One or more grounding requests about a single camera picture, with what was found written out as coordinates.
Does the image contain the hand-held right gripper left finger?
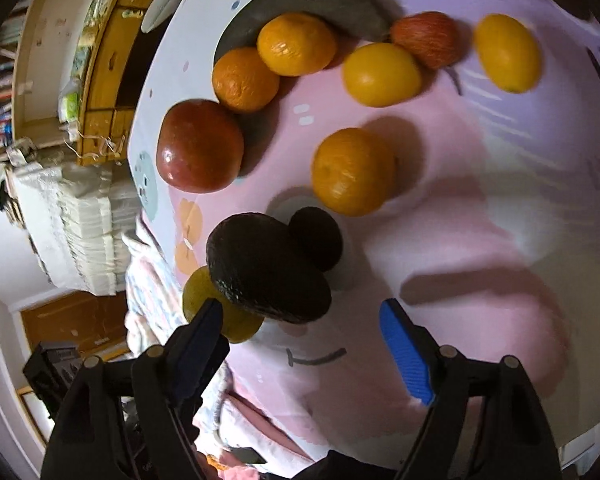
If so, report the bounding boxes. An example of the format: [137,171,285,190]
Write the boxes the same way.
[42,299,231,480]

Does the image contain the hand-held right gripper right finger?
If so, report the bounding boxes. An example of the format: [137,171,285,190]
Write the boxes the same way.
[379,298,563,480]

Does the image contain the large dark avocado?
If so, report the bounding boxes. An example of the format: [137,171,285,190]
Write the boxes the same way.
[206,212,333,324]

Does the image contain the orange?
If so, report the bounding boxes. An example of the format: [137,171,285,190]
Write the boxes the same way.
[211,47,281,114]
[311,127,397,217]
[256,12,338,77]

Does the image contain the dark overripe banana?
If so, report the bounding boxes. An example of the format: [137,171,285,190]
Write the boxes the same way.
[214,0,392,68]

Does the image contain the greenish yellow lemon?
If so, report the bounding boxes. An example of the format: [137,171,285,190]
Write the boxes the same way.
[182,266,265,345]

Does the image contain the brown wooden door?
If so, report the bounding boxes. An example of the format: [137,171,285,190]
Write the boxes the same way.
[20,290,131,362]

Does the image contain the floral quilt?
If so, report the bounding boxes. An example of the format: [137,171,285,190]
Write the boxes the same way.
[122,210,331,480]

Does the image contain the lace cloth covered cabinet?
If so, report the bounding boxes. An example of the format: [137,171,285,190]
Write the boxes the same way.
[5,160,142,297]

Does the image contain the small dark avocado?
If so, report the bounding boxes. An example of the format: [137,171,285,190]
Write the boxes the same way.
[286,206,344,273]

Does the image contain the large red apple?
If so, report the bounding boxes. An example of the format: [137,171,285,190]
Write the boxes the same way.
[156,99,245,193]

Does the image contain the wooden desk with drawers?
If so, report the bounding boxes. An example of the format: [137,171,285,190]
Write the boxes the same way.
[75,0,181,167]

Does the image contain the wooden bookshelf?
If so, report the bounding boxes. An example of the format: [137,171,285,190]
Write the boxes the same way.
[0,0,101,162]

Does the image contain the small red apple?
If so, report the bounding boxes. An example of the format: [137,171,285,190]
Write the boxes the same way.
[390,11,459,71]

